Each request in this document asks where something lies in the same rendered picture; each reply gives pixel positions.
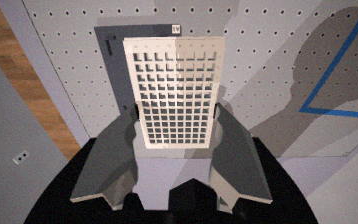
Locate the blue rectangular tape outline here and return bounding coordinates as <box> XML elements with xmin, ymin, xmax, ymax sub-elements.
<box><xmin>299</xmin><ymin>22</ymin><xmax>358</xmax><ymax>117</ymax></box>

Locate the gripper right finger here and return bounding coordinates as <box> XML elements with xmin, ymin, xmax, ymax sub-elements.
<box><xmin>208</xmin><ymin>102</ymin><xmax>318</xmax><ymax>224</ymax></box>

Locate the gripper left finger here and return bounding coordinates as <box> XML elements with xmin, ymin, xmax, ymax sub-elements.
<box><xmin>23</xmin><ymin>103</ymin><xmax>139</xmax><ymax>224</ymax></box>

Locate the white well plate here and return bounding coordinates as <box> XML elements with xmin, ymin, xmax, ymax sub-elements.
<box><xmin>123</xmin><ymin>36</ymin><xmax>225</xmax><ymax>148</ymax></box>

